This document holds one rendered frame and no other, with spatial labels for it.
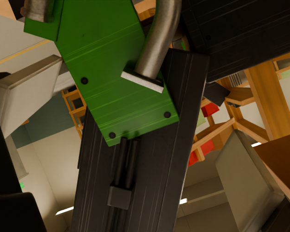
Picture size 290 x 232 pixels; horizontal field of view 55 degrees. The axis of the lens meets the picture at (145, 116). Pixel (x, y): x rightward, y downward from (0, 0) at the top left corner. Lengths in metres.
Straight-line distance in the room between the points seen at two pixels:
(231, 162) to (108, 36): 0.25
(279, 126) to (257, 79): 0.20
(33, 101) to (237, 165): 0.12
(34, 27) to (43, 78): 0.24
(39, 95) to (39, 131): 10.54
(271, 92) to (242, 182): 1.02
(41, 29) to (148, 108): 0.17
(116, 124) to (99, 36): 0.12
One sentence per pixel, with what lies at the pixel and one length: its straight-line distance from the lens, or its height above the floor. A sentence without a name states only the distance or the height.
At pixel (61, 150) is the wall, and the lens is 10.49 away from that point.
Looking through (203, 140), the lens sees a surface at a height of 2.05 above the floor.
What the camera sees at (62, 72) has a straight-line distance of 0.53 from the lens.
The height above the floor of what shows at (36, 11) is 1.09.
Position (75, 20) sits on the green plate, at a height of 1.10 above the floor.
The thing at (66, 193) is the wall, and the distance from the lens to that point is 10.91.
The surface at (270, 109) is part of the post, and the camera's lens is 1.19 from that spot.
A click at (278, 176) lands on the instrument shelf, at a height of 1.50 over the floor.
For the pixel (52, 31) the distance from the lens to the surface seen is 0.39.
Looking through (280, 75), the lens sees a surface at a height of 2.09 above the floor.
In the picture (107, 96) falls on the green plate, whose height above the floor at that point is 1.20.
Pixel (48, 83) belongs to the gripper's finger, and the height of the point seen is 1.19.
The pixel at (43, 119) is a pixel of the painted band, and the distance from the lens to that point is 10.58.
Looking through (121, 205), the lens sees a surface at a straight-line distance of 0.43.
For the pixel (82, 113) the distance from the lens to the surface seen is 9.43.
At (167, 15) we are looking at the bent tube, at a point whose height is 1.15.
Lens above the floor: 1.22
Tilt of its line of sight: 4 degrees up
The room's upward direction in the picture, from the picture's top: 158 degrees clockwise
